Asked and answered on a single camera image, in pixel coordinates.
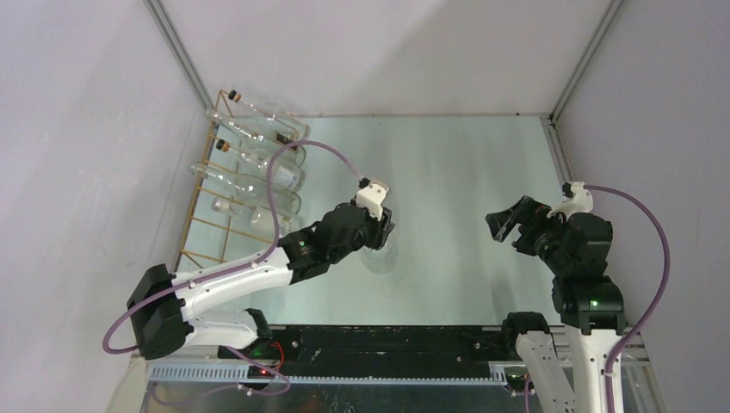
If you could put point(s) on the aluminium frame rail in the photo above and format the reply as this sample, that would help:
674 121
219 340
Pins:
208 364

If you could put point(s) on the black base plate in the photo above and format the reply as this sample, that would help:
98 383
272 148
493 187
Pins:
383 352

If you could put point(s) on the clear bottle white label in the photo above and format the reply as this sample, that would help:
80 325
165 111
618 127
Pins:
285 174

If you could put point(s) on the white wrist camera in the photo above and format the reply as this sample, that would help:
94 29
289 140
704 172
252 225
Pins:
578 199
370 196

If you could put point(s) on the electronics board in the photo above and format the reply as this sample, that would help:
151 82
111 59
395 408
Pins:
515 379
260 373

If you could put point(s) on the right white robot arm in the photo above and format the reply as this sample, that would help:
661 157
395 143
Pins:
592 311

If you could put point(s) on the gold wire wine rack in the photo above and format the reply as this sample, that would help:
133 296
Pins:
210 238

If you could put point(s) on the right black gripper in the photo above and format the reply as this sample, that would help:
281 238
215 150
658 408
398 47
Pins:
501 222

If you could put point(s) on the clear bottle frosted cap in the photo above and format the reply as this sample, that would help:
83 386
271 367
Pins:
256 219

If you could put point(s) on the clear bottle black cork top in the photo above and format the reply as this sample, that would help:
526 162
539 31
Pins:
270 116

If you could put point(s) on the left electronics board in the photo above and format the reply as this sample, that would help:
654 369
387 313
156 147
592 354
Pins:
260 373

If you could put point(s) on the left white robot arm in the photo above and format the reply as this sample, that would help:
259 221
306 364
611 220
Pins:
170 311

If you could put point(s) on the right electronics board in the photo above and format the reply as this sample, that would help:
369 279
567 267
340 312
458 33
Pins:
515 379

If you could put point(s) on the clear bottle black label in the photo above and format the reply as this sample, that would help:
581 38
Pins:
252 135

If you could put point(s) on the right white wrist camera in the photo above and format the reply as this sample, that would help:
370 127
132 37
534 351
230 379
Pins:
578 199

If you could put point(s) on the long clear glass bottle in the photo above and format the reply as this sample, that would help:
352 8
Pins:
243 187

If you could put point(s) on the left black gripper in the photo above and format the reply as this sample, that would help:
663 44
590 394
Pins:
380 229

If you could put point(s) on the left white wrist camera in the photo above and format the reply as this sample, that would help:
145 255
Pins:
370 196

